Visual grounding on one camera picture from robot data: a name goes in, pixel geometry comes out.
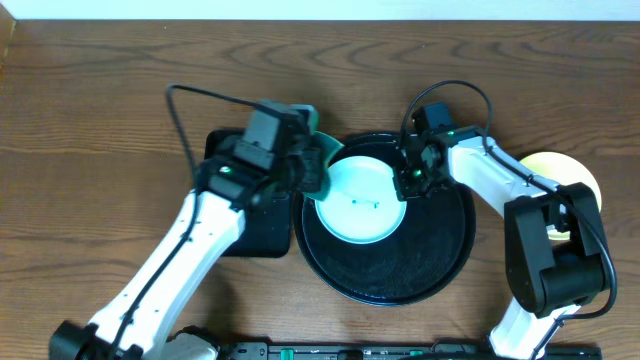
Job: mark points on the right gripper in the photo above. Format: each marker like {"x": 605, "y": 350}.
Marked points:
{"x": 404, "y": 190}

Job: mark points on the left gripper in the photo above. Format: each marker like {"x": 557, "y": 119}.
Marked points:
{"x": 310, "y": 170}

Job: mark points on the green scouring sponge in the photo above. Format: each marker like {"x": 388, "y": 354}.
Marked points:
{"x": 329, "y": 147}

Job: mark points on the light blue plate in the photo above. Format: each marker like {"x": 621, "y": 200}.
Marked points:
{"x": 361, "y": 206}

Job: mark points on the yellow plate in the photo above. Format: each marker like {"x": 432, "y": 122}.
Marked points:
{"x": 563, "y": 169}

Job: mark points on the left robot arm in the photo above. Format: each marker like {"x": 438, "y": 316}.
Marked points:
{"x": 241, "y": 173}

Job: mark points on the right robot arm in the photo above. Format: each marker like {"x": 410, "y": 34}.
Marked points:
{"x": 558, "y": 264}

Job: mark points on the black round tray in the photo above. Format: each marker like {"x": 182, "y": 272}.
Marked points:
{"x": 421, "y": 257}

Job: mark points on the black rectangular tray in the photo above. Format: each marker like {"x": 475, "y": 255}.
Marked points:
{"x": 267, "y": 232}

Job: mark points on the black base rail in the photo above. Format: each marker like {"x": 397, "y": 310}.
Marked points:
{"x": 193, "y": 343}

